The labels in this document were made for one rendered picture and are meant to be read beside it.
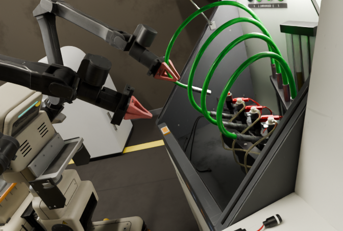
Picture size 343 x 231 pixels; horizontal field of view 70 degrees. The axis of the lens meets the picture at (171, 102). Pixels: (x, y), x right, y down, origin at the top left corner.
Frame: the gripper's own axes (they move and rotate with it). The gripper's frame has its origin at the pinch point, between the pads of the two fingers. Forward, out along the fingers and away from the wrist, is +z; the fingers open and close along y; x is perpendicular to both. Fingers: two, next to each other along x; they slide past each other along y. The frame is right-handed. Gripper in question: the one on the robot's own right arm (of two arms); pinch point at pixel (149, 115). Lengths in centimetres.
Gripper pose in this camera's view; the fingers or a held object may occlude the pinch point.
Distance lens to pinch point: 69.4
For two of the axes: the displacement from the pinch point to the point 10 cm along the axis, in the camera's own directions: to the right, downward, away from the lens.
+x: -0.4, -4.2, 9.1
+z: 9.0, 3.8, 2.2
